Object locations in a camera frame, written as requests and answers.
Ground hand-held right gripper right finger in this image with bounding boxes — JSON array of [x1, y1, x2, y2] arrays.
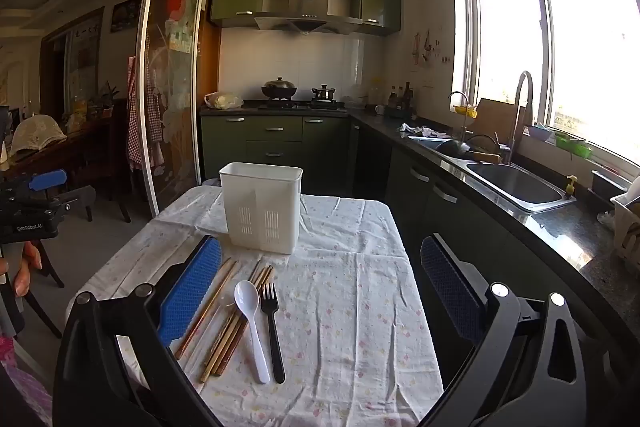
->
[[420, 233, 608, 427]]

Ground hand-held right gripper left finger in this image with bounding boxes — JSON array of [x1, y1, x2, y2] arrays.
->
[[52, 234, 223, 427]]

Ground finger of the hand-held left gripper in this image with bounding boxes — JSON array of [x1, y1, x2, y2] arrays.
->
[[50, 185, 97, 210], [27, 169, 68, 192]]

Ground orange chopstick with red end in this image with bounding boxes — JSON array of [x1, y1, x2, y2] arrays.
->
[[174, 258, 235, 358], [180, 260, 239, 362]]

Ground white plastic spoon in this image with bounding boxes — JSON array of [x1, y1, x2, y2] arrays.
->
[[234, 280, 271, 384]]

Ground brown wooden chopstick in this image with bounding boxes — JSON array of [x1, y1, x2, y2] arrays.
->
[[200, 262, 261, 383], [222, 267, 276, 370], [216, 265, 272, 378], [210, 264, 267, 378]]

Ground black plastic fork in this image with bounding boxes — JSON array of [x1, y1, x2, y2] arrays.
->
[[258, 282, 286, 384]]

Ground white plastic utensil holder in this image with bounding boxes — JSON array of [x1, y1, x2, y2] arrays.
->
[[219, 162, 304, 255]]

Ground person's left hand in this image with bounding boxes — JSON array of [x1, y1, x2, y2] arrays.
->
[[0, 239, 44, 298]]

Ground white lace cover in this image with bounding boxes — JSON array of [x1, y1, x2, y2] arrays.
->
[[10, 114, 68, 156]]

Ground dark wooden chair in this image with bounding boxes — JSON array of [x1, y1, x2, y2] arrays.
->
[[20, 202, 97, 339]]

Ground wooden sideboard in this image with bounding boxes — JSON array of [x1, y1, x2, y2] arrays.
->
[[7, 104, 128, 223]]

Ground red checked apron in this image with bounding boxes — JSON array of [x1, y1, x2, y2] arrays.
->
[[125, 55, 167, 174]]

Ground potted plants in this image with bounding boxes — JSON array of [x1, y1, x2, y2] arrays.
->
[[84, 81, 122, 118]]

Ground white flower-print tablecloth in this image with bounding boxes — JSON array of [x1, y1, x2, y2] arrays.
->
[[65, 184, 446, 427]]

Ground dark cabinets under counter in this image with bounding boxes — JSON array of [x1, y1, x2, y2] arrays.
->
[[349, 119, 506, 288]]

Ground steel sink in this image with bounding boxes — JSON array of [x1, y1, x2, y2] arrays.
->
[[464, 158, 577, 213]]

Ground flower-print sliding glass door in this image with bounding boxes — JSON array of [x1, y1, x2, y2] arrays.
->
[[135, 0, 222, 216]]

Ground pink patterned clothing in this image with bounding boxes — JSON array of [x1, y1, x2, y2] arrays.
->
[[0, 334, 53, 427]]

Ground white rag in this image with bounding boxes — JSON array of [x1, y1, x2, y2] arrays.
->
[[398, 122, 451, 139]]

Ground green base cabinets with drawers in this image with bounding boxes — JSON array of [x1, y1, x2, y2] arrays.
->
[[200, 113, 352, 188]]

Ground white plastic bag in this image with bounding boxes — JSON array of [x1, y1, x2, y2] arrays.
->
[[204, 91, 245, 110]]

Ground brown cutting board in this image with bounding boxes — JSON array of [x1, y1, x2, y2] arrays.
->
[[472, 98, 529, 138]]

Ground small steel faucet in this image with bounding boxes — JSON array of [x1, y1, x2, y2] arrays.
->
[[447, 91, 472, 144]]

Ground black box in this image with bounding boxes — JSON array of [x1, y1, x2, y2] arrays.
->
[[590, 170, 629, 204]]

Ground green plastic basket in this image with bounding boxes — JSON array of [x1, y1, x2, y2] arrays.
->
[[554, 132, 594, 158]]

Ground tall steel faucet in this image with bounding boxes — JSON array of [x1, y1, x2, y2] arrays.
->
[[506, 70, 535, 166]]

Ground group of sauce bottles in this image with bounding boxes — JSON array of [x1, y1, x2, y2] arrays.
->
[[388, 81, 416, 114]]

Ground gas stove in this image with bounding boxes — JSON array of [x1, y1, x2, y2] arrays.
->
[[257, 99, 349, 113]]

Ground black wok with lid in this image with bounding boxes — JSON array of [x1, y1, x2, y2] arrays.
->
[[261, 77, 299, 102]]

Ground kitchen window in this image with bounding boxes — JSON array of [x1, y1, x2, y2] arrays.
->
[[451, 0, 640, 170]]

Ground steel range hood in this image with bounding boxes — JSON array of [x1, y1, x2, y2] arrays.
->
[[254, 0, 363, 36]]

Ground black pan with wooden handle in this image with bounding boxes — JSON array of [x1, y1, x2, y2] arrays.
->
[[434, 139, 502, 166]]

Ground dark wall poster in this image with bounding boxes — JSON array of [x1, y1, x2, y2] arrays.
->
[[110, 0, 144, 33]]

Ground wall stickers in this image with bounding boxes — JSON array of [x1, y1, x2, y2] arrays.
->
[[411, 26, 452, 68]]

